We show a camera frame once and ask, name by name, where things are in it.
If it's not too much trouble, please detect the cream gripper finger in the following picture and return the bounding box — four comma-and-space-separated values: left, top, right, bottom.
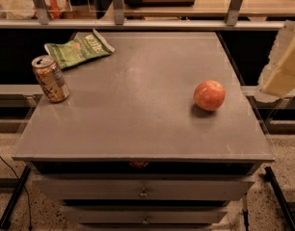
255, 20, 295, 103

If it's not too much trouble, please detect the red yellow apple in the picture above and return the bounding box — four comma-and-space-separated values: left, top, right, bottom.
194, 80, 226, 112

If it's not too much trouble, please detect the orange soda can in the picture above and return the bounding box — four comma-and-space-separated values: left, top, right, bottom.
32, 55, 69, 103

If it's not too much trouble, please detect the black right floor bar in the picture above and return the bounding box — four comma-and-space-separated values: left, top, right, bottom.
264, 167, 295, 231

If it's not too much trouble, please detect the black floor bar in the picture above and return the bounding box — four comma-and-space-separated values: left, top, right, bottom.
264, 167, 295, 231
0, 167, 31, 230

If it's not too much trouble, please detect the grey drawer cabinet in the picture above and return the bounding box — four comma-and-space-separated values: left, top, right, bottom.
15, 32, 274, 231

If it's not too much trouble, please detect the green chip bag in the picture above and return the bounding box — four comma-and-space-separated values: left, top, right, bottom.
44, 30, 115, 69

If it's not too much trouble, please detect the orange white plastic bag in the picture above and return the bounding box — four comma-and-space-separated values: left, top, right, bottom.
44, 0, 69, 19

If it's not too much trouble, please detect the upper grey drawer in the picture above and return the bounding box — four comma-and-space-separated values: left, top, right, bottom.
33, 176, 255, 201

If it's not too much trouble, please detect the grey drawer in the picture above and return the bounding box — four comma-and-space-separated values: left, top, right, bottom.
33, 176, 255, 201
61, 206, 227, 224

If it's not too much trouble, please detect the lower grey drawer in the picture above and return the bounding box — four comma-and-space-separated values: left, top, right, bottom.
61, 206, 227, 224

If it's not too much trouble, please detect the black left floor bar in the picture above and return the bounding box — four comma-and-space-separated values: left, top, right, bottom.
0, 167, 31, 230

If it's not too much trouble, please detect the metal shelf rail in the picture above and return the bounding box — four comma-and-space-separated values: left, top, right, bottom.
0, 19, 284, 31

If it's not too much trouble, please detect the black floor cable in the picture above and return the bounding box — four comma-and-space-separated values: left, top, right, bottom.
0, 144, 34, 231

